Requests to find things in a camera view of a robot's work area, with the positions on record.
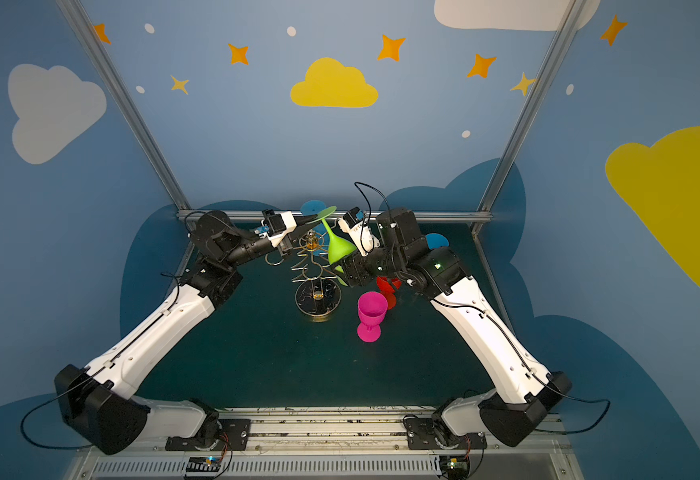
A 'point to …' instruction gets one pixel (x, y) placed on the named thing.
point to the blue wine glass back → (312, 207)
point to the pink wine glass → (372, 308)
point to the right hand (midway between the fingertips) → (346, 256)
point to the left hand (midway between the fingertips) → (313, 209)
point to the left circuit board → (204, 464)
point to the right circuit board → (455, 466)
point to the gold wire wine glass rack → (318, 294)
